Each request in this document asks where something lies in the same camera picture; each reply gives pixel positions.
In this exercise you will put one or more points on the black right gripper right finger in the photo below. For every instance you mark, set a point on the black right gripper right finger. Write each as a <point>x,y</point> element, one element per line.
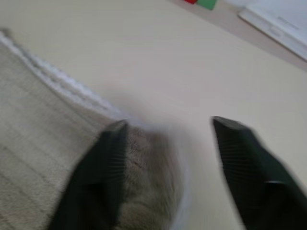
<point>259,177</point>

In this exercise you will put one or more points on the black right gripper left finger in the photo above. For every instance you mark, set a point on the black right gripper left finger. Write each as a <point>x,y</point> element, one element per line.
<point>96,182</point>

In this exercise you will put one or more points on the grey towel with white trim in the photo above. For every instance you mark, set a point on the grey towel with white trim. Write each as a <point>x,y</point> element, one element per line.
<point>36,134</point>

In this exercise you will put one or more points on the green block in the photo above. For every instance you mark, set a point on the green block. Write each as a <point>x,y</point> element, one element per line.
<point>206,3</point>

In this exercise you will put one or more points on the red block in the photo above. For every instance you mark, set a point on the red block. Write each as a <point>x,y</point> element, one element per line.
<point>190,1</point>

